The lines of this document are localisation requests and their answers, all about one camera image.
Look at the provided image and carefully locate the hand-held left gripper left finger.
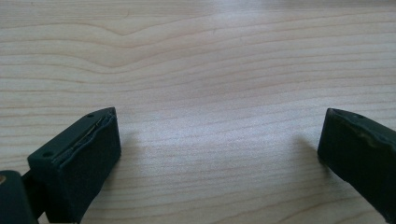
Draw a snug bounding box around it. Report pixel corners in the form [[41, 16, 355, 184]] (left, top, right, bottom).
[[21, 106, 122, 224]]

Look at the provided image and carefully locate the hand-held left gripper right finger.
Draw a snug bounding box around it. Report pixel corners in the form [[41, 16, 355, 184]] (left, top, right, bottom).
[[317, 107, 396, 224]]

